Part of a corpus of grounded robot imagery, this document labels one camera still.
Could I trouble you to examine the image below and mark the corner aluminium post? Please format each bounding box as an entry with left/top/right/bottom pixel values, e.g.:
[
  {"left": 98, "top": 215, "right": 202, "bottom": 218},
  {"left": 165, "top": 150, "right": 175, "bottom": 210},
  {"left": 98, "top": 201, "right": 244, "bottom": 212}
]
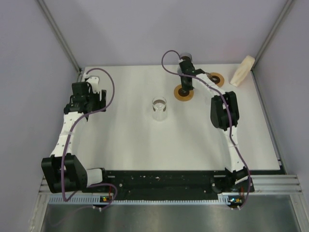
[
  {"left": 35, "top": 0, "right": 82, "bottom": 73},
  {"left": 251, "top": 0, "right": 296, "bottom": 71}
]

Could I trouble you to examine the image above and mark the wooden ring by grey dripper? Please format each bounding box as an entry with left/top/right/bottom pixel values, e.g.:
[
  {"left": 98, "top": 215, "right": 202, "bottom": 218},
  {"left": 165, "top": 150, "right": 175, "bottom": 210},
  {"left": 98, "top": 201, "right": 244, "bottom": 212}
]
[{"left": 208, "top": 72, "right": 225, "bottom": 88}]

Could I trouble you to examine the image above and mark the grey slotted cable duct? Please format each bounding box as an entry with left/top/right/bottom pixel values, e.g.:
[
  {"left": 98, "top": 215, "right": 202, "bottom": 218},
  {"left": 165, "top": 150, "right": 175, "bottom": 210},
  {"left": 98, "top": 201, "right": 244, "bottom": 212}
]
[{"left": 48, "top": 195, "right": 242, "bottom": 205}]

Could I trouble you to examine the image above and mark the right corner aluminium post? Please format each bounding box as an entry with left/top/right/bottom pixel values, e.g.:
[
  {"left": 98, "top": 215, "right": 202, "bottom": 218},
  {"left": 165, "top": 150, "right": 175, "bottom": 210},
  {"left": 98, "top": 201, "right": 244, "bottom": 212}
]
[{"left": 251, "top": 0, "right": 296, "bottom": 71}]

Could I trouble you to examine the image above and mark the left corner aluminium post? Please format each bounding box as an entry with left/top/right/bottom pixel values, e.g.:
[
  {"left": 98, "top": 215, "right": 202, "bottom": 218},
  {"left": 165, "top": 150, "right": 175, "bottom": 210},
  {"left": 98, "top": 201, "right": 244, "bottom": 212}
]
[{"left": 35, "top": 0, "right": 82, "bottom": 73}]

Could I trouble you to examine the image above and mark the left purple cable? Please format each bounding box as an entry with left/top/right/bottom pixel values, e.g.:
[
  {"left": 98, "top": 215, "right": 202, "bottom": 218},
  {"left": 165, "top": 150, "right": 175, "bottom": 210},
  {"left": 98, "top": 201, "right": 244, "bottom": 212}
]
[{"left": 60, "top": 68, "right": 119, "bottom": 203}]

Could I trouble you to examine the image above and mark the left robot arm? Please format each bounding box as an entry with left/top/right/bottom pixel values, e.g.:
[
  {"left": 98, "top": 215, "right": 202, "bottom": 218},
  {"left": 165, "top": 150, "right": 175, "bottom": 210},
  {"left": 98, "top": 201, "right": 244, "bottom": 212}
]
[{"left": 41, "top": 76, "right": 110, "bottom": 193}]

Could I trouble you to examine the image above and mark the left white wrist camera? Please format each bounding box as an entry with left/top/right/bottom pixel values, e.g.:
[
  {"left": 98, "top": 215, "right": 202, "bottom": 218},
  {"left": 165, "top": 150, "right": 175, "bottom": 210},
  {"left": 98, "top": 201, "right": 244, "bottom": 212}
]
[{"left": 84, "top": 75, "right": 100, "bottom": 93}]

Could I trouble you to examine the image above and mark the wooden dripper holder ring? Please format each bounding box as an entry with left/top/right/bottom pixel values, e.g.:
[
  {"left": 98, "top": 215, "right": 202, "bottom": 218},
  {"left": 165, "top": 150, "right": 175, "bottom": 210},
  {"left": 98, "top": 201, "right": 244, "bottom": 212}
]
[{"left": 173, "top": 84, "right": 195, "bottom": 102}]

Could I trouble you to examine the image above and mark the purple cable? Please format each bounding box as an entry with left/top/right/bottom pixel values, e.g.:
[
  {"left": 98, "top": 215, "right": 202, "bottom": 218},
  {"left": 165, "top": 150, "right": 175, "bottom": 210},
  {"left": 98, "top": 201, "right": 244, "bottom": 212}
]
[
  {"left": 161, "top": 50, "right": 252, "bottom": 208},
  {"left": 60, "top": 68, "right": 119, "bottom": 203}
]

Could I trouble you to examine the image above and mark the aluminium frame rail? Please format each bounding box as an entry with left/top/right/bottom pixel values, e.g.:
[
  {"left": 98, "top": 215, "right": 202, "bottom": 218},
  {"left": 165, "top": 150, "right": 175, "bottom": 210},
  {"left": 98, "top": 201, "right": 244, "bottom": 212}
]
[{"left": 38, "top": 174, "right": 304, "bottom": 194}]

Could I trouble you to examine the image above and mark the cream filter holder box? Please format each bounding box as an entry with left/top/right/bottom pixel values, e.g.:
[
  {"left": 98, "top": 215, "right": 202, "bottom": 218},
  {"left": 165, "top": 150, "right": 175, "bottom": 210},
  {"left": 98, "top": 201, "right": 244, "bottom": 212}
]
[{"left": 230, "top": 56, "right": 255, "bottom": 87}]

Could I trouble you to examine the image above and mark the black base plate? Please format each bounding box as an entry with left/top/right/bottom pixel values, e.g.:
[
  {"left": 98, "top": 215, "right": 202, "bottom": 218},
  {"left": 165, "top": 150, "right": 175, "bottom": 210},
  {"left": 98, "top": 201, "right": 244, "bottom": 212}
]
[{"left": 103, "top": 171, "right": 254, "bottom": 200}]

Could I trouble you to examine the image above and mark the clear glass cup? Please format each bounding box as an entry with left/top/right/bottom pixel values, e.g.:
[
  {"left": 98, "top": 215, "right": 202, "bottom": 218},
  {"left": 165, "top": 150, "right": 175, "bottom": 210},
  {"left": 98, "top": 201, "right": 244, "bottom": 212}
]
[{"left": 152, "top": 97, "right": 167, "bottom": 121}]

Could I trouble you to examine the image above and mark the grey glass carafe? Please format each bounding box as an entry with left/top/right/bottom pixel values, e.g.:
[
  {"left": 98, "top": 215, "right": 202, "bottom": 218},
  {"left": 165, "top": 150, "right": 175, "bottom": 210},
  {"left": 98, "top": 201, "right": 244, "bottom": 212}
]
[{"left": 179, "top": 53, "right": 194, "bottom": 74}]

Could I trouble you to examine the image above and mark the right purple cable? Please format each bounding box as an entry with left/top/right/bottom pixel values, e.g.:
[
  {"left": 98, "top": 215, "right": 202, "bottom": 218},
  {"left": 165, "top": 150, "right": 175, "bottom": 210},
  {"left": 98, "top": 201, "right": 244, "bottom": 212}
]
[{"left": 161, "top": 50, "right": 252, "bottom": 208}]

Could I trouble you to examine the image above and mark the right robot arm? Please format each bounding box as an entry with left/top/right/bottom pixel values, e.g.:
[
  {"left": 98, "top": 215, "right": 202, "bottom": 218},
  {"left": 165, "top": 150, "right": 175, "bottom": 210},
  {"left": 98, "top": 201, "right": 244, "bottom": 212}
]
[{"left": 174, "top": 56, "right": 248, "bottom": 191}]

